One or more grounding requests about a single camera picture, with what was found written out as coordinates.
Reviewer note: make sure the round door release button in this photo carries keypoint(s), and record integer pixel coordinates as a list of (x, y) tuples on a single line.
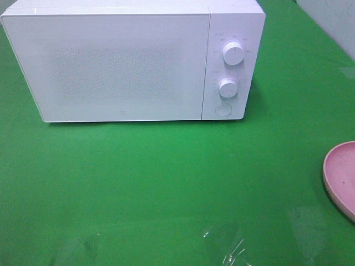
[(224, 110)]

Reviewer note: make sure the white microwave door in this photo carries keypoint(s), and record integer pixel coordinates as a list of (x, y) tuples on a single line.
[(111, 67)]

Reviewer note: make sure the pink round plate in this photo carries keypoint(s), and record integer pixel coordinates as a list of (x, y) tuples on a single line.
[(338, 177)]

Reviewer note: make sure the lower white timer knob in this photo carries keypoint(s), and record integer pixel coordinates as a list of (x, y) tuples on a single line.
[(228, 87)]

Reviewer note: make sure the green table cloth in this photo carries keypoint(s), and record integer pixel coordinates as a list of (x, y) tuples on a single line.
[(141, 193)]

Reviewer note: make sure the upper white power knob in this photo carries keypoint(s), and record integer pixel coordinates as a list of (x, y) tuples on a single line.
[(233, 52)]

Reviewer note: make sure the white microwave oven body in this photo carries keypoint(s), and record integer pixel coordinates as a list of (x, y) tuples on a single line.
[(228, 21)]

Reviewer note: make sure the clear tape front patch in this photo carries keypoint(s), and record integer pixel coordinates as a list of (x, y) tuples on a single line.
[(225, 244)]

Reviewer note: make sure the clear tape patch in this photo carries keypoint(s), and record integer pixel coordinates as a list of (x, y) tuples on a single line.
[(348, 72), (309, 229), (225, 244)]

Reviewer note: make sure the clear tape right patch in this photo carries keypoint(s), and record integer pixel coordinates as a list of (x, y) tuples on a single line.
[(309, 229)]

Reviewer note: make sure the clear tape far patch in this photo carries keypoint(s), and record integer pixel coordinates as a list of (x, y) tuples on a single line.
[(348, 72)]

